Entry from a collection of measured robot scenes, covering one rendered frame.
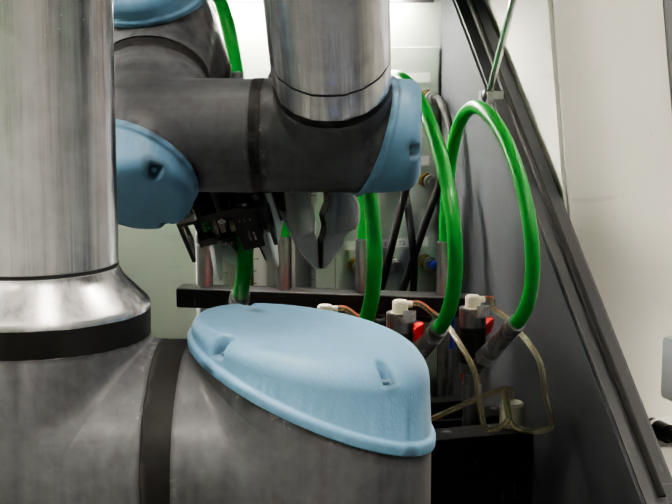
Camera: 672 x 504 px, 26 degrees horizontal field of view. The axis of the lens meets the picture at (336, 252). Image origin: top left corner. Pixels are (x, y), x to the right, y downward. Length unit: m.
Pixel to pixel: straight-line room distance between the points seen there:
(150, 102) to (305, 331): 0.29
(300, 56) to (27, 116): 0.24
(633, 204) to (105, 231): 0.97
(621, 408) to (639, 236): 0.25
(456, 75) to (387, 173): 0.80
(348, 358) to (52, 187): 0.16
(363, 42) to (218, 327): 0.24
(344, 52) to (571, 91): 0.75
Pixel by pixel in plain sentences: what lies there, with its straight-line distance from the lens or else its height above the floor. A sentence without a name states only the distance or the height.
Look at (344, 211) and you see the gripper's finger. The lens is 1.15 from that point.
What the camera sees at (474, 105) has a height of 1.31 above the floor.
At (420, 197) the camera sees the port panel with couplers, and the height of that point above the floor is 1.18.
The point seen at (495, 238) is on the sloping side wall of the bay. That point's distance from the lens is 1.63.
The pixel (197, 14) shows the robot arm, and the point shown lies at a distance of 1.00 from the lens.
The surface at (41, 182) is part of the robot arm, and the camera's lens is 0.68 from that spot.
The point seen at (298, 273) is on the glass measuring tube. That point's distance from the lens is 1.71.
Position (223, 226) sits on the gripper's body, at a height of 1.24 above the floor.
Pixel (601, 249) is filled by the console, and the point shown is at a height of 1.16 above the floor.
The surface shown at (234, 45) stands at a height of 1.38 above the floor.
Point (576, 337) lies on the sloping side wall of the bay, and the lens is 1.46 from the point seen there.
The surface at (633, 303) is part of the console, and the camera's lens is 1.59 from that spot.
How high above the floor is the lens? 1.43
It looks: 10 degrees down
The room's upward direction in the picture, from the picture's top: straight up
